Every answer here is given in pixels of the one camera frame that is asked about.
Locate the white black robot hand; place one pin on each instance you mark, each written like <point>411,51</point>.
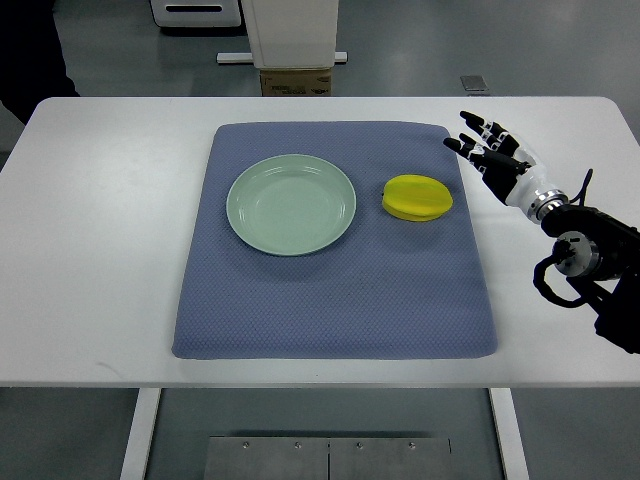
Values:
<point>512,171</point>

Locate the yellow starfruit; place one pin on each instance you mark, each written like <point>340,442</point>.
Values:
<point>416,198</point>

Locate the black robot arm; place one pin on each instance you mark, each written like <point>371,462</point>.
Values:
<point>599,257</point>

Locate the light green plate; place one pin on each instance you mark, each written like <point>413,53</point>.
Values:
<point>291,205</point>

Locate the metal floor plate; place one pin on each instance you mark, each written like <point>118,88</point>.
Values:
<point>328,458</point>

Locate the grey floor socket cover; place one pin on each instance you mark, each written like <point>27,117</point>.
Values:
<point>474,83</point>

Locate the blue quilted mat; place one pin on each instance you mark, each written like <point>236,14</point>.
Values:
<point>386,289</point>

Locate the right white table leg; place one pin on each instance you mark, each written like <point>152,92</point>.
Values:
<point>513,460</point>

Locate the white table leg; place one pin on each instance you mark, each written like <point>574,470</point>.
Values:
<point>141,433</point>
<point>513,460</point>

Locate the cardboard box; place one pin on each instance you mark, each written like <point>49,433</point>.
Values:
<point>296,82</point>

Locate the white pillar stand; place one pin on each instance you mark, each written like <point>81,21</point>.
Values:
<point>289,34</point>

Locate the white machine base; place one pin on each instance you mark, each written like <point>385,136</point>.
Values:
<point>196,14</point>

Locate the left white table leg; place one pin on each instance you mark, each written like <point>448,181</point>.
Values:
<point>141,433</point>

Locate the person in dark clothes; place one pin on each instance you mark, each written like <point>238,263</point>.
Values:
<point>33,68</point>

